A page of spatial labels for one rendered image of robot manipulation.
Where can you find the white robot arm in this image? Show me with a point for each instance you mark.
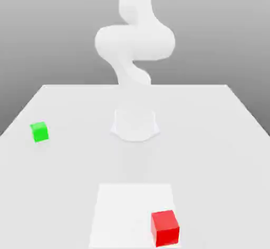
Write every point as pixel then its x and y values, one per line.
pixel 135 42

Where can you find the small green cube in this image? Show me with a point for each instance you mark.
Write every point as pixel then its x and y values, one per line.
pixel 40 132

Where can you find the small red cube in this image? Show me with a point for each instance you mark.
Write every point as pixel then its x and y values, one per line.
pixel 165 229

